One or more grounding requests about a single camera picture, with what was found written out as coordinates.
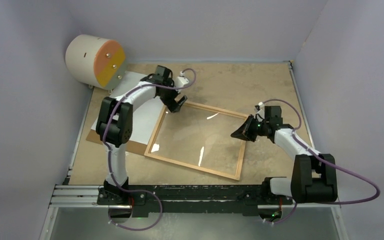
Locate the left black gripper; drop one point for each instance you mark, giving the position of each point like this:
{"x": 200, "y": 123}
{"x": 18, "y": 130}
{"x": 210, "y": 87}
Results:
{"x": 172, "y": 105}

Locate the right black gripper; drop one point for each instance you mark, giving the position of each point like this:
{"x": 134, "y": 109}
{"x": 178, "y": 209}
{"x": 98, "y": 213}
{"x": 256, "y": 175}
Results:
{"x": 243, "y": 132}

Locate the glossy printed photo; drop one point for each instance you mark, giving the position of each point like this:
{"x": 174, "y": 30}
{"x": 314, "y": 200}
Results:
{"x": 146, "y": 108}

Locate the wooden picture frame with glass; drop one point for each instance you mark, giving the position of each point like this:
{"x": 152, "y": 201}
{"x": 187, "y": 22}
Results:
{"x": 152, "y": 142}

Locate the clear glass pane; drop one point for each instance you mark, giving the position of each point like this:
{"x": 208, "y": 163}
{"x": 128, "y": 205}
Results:
{"x": 198, "y": 139}

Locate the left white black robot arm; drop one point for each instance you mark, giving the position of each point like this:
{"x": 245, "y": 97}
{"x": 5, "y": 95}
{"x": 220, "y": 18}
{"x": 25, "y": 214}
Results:
{"x": 115, "y": 125}

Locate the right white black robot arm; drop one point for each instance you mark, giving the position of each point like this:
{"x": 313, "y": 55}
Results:
{"x": 312, "y": 181}

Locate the white cylindrical drum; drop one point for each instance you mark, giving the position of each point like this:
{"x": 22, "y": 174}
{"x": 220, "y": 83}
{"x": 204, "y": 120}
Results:
{"x": 96, "y": 61}

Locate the brown cardboard backing board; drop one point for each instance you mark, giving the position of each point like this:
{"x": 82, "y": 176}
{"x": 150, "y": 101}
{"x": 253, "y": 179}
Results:
{"x": 131, "y": 146}

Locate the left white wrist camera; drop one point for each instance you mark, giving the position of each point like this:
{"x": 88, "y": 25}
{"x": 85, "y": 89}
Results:
{"x": 181, "y": 81}

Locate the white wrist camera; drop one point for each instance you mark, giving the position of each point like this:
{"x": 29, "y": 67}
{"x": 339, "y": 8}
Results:
{"x": 259, "y": 111}
{"x": 181, "y": 81}

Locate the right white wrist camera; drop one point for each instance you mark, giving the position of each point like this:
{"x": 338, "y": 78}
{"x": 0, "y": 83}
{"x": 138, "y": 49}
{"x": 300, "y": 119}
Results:
{"x": 259, "y": 111}

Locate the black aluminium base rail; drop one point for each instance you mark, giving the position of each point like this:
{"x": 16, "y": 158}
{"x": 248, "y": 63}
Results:
{"x": 142, "y": 200}

